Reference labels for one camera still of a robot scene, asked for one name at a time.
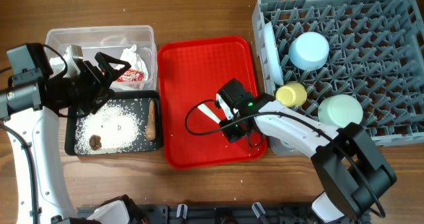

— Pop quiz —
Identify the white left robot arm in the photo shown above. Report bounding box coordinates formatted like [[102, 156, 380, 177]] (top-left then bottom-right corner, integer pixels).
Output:
[[1, 43, 130, 223]]

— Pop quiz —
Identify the clear plastic storage bin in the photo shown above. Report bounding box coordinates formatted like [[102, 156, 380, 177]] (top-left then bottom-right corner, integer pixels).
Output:
[[45, 25, 158, 91]]

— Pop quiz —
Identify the cooked white rice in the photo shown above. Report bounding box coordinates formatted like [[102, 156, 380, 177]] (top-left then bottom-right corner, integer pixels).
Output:
[[74, 98, 151, 155]]

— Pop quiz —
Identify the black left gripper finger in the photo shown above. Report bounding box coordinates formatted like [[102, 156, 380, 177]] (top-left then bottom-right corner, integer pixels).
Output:
[[95, 52, 131, 85], [79, 89, 115, 118]]

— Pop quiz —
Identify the red serving tray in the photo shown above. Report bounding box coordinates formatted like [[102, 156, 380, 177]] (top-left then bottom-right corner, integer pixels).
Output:
[[157, 36, 268, 169]]

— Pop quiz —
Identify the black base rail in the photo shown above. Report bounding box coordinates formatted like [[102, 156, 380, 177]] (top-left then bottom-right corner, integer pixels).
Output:
[[139, 203, 321, 224]]

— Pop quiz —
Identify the brown bread stick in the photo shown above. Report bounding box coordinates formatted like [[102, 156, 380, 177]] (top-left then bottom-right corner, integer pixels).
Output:
[[145, 100, 156, 140]]

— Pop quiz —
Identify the light blue plate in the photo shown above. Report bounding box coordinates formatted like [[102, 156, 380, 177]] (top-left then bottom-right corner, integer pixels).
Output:
[[264, 23, 284, 85]]

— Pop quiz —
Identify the green rice bowl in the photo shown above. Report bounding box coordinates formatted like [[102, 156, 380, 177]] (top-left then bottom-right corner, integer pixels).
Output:
[[318, 94, 364, 128]]

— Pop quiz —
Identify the white plastic spoon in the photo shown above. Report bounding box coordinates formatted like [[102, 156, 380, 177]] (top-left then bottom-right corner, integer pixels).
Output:
[[197, 103, 221, 124]]

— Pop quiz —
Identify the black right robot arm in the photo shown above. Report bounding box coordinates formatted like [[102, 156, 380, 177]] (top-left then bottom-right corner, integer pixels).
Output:
[[203, 78, 397, 223]]

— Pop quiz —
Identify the black plastic tray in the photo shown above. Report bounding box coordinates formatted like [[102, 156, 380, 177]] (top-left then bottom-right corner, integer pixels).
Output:
[[64, 90, 163, 156]]

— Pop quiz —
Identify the dark brown food lump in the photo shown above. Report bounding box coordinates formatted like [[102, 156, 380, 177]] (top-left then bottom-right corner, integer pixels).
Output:
[[89, 135, 102, 150]]

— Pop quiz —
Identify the yellow plastic cup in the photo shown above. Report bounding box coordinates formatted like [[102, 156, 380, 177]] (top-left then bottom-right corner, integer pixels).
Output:
[[275, 82, 307, 107]]

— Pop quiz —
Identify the grey dishwasher rack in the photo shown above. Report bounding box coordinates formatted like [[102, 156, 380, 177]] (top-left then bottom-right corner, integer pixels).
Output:
[[252, 0, 423, 146]]

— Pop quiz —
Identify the white napkin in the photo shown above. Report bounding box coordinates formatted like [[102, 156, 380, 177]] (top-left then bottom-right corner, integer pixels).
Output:
[[120, 44, 148, 81]]

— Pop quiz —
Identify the red snack wrapper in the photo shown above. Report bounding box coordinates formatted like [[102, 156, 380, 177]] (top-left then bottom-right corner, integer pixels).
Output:
[[117, 68, 144, 82]]

